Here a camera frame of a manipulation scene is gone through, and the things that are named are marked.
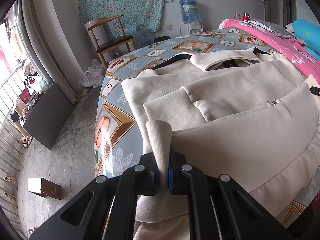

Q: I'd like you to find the red box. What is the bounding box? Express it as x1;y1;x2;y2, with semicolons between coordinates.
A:
19;89;32;104

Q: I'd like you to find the cream jacket with black trim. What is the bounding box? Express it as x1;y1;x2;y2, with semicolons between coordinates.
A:
121;47;320;240

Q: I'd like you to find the wooden chair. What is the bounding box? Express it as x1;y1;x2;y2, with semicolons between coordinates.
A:
86;14;137;68

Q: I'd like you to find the blue water jug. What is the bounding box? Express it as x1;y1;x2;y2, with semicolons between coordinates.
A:
179;0;200;24

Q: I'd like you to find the blue pillow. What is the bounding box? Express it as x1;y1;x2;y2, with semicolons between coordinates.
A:
291;19;320;60

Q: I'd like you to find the pink floral blanket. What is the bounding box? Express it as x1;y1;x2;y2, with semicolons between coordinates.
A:
219;19;320;80

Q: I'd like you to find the white water dispenser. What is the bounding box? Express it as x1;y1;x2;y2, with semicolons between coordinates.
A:
181;22;203;35

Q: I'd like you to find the dark grey cabinet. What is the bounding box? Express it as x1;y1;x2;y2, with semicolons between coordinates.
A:
22;82;74;150

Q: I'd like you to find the grey glitter cushion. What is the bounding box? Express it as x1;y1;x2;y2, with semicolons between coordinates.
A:
249;18;297;39

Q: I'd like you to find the grey curtain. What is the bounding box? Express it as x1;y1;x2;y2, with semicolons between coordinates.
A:
15;0;78;104

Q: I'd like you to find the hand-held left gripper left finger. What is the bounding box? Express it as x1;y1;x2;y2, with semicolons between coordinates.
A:
29;152;160;240

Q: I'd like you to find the fruit print tablecloth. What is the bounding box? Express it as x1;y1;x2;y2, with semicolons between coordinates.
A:
94;27;320;227

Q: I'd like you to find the pale pink bin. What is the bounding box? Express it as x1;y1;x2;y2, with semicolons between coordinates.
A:
84;17;109;49

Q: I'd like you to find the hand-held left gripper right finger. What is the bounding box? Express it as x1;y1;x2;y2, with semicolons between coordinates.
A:
168;152;293;240

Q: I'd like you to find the teal floral wall cloth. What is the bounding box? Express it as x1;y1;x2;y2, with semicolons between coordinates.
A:
77;0;173;43

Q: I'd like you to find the metal window railing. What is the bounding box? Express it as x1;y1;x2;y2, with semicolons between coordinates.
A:
0;62;33;220

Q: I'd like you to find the small brown wooden box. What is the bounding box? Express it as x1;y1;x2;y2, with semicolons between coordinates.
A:
27;177;62;200

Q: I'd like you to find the white and red plastic bag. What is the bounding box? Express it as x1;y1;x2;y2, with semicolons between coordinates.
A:
25;75;49;93

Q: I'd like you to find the empty clear water jug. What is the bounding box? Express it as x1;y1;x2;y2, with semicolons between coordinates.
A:
132;26;152;50

